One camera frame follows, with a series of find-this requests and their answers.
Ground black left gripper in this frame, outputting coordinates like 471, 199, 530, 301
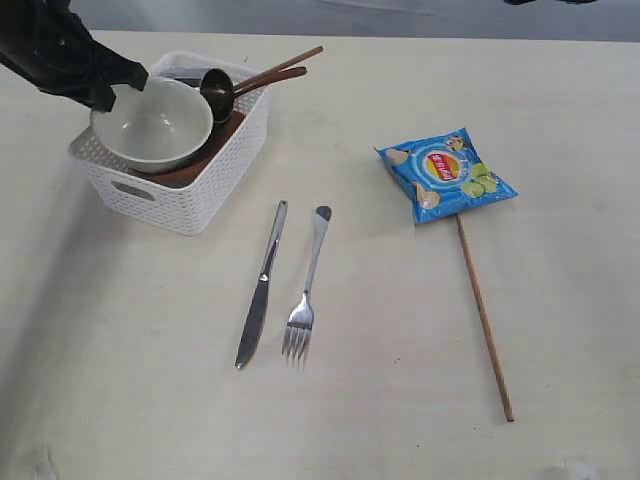
1, 1, 149, 113

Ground white ceramic bowl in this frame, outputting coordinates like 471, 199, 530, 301
90, 77, 214, 174

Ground brown wooden spoon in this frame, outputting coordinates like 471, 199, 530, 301
234, 66, 307, 99

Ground brown wooden chopstick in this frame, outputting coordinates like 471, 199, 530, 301
234, 45, 324, 90
454, 214, 515, 423

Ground silver table knife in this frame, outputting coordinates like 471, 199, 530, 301
235, 200, 288, 370

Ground silver metal fork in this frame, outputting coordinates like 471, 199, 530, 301
281, 205, 332, 360

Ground blue potato chips bag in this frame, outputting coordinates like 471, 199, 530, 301
376, 128, 518, 224

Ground black metal cup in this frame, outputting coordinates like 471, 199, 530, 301
200, 68, 234, 124

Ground brown wooden plate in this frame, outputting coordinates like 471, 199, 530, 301
136, 110, 246, 188

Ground white woven plastic basket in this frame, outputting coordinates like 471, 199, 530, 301
68, 49, 270, 237

